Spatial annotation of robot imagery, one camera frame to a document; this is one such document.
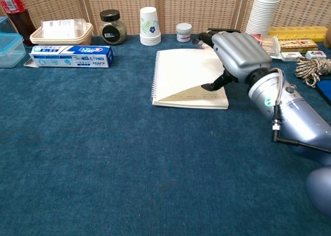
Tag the blue table cloth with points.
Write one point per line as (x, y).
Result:
(103, 148)

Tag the white mahjong tile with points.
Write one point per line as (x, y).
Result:
(315, 54)
(291, 56)

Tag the glass jar black lid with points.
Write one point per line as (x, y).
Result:
(113, 30)

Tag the long yellow box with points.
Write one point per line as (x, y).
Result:
(297, 31)

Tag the brown object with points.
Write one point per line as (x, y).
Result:
(328, 34)

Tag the short floral paper cup stack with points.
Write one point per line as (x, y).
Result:
(150, 26)

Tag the woven wooden folding screen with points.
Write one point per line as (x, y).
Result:
(201, 8)

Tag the clear container blue lid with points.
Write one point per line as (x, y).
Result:
(5, 25)
(10, 52)

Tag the silver-blue right robot arm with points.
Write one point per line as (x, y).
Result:
(297, 114)

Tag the white spiral notebook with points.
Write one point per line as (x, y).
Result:
(181, 70)

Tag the small white jar grey lid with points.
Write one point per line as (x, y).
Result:
(184, 32)

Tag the tall floral paper cup stack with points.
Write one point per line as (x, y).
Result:
(263, 16)

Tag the beige plastic tray stack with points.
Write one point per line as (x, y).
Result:
(86, 38)

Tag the blue pouch black edge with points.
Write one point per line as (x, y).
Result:
(325, 89)

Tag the flat black object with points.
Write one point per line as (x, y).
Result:
(222, 29)

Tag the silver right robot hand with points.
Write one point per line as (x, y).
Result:
(240, 55)

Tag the blue white toothpaste box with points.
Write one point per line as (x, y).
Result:
(72, 56)

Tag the white plastic-wrapped packet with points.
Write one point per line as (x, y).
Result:
(59, 29)

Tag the cola bottle red label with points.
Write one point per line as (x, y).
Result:
(18, 21)

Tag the printed yellow red box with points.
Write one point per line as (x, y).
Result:
(297, 45)

